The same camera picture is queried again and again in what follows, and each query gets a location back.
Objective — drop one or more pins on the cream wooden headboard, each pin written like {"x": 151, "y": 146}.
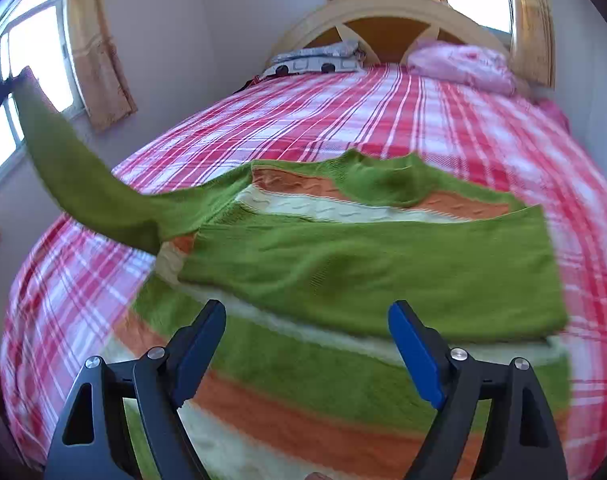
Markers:
{"x": 383, "y": 35}

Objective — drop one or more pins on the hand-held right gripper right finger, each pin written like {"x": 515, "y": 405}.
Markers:
{"x": 416, "y": 355}

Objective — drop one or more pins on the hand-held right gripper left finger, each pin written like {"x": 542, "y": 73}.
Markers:
{"x": 196, "y": 360}

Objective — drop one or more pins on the red white plaid bed sheet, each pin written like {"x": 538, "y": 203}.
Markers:
{"x": 333, "y": 110}

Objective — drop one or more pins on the green orange striped knit sweater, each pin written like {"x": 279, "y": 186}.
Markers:
{"x": 333, "y": 260}

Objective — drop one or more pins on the pink pillow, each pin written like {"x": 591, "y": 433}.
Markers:
{"x": 463, "y": 65}

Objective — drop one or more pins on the white framed window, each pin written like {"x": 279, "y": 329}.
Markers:
{"x": 38, "y": 45}

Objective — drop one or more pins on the grey patterned pillow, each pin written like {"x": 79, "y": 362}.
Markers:
{"x": 313, "y": 62}

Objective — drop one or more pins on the pink cloth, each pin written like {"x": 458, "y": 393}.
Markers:
{"x": 553, "y": 110}

